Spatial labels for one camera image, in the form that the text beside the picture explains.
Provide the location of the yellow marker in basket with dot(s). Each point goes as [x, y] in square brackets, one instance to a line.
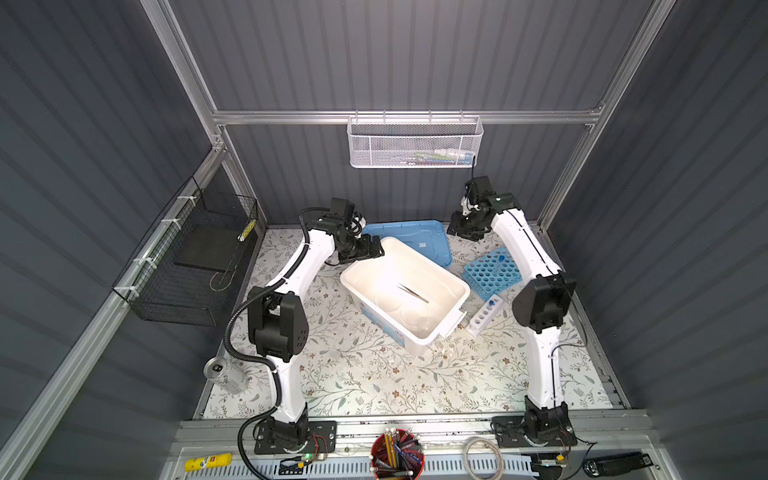
[247, 230]

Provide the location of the blue plastic bin lid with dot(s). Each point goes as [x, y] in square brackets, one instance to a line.
[428, 237]

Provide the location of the yellow marker bottle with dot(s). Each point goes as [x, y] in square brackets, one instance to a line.
[208, 462]

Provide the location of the metal can at edge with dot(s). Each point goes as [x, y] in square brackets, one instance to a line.
[226, 374]

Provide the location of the black wire side basket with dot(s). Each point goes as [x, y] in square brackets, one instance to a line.
[193, 265]

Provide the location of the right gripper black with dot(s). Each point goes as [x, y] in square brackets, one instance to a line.
[454, 228]

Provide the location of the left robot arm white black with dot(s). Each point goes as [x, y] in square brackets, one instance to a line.
[277, 323]

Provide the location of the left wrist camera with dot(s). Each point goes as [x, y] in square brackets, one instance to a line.
[347, 214]

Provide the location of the blue test tube rack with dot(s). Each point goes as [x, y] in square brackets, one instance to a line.
[486, 278]

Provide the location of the black device on shelf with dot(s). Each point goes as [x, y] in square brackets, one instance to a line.
[617, 464]

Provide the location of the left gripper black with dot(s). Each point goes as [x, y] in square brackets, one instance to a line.
[363, 252]

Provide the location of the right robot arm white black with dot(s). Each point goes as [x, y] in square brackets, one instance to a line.
[540, 307]

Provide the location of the white test tube rack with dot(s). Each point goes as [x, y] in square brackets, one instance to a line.
[482, 319]

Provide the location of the white plastic storage bin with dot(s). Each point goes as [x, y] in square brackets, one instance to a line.
[403, 265]

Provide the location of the white wire wall basket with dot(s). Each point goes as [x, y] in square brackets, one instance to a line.
[414, 142]

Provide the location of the red pencil cup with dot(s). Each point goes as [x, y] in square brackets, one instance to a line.
[397, 454]

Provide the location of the clear petri dish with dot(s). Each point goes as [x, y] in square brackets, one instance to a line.
[415, 314]
[389, 298]

